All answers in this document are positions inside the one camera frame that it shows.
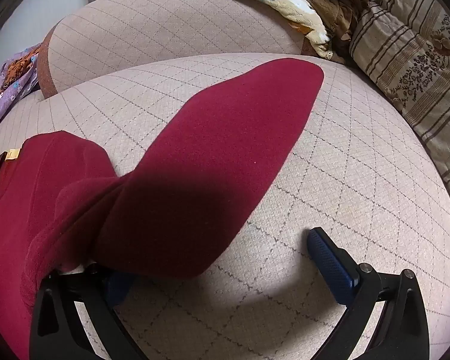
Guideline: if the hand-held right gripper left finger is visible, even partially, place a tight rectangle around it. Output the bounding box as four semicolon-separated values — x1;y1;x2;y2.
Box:
29;263;144;360

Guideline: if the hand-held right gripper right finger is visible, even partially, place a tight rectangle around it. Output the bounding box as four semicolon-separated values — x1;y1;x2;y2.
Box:
307;227;430;360

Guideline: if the dark red knit garment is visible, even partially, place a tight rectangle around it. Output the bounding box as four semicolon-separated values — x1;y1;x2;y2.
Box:
0;59;325;360

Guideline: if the beige quilted bed cover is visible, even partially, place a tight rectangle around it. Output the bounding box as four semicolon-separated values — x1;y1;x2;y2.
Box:
0;53;450;360

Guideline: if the purple floral cloth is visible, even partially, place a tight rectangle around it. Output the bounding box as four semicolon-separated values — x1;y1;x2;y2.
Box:
0;43;42;147

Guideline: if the brown striped pillow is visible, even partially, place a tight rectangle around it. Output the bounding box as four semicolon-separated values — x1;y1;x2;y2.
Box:
349;0;450;203

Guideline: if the brown crumpled cloth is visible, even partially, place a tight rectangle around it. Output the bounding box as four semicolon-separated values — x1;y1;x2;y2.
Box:
304;0;387;64

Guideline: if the cream floral blanket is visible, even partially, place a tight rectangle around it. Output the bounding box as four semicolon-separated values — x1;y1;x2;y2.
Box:
204;0;336;59

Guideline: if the beige quilted bolster cushion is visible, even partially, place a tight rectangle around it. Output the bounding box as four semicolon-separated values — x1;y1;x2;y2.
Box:
37;0;316;99

